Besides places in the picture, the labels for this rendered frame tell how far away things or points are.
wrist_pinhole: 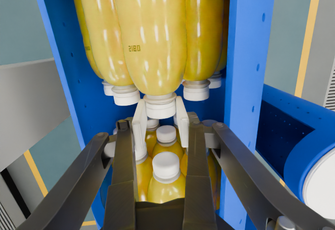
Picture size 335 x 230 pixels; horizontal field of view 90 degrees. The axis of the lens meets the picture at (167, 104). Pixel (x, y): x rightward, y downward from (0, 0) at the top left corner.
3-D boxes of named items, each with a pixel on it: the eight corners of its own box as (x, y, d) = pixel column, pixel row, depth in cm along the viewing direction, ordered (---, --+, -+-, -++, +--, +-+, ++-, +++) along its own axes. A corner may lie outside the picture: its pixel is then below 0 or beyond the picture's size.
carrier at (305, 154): (242, 65, 121) (205, 81, 124) (416, 114, 39) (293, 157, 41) (251, 100, 130) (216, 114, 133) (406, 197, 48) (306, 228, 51)
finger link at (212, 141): (191, 136, 13) (229, 133, 13) (184, 112, 18) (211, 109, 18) (192, 151, 14) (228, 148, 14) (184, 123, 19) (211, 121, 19)
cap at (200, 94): (213, 86, 23) (213, 98, 24) (205, 80, 27) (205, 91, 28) (185, 89, 23) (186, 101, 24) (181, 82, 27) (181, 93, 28)
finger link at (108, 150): (132, 157, 14) (96, 160, 14) (138, 128, 19) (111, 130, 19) (129, 141, 13) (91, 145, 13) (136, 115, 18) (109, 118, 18)
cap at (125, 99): (107, 90, 25) (109, 101, 26) (121, 94, 23) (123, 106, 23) (128, 84, 28) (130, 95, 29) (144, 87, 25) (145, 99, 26)
